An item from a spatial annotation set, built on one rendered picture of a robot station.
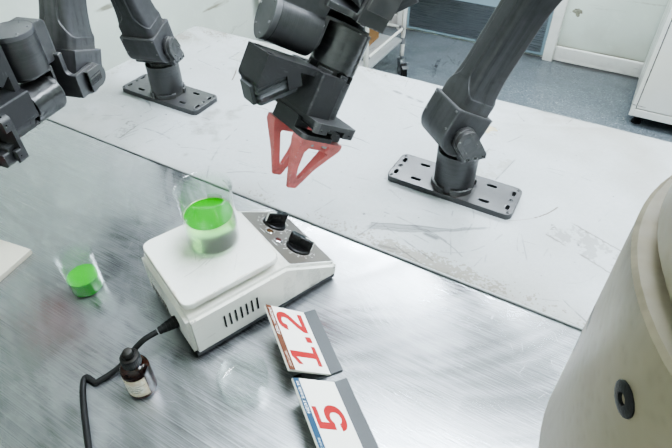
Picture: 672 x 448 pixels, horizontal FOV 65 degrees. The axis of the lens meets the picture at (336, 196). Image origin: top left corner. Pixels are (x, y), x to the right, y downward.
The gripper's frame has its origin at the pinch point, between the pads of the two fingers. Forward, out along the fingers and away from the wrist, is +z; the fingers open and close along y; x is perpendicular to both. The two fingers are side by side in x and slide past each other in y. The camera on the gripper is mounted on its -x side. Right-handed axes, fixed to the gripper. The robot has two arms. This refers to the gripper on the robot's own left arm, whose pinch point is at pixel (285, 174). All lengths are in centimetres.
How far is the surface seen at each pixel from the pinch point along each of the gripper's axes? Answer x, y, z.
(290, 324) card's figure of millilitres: -2.7, 13.5, 12.5
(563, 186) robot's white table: 40.9, 15.5, -10.7
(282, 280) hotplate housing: -2.8, 9.6, 9.1
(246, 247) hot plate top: -6.3, 5.5, 7.2
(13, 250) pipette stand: -22.0, -20.8, 25.7
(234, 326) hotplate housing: -7.1, 9.7, 15.3
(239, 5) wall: 107, -198, 1
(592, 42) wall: 268, -98, -59
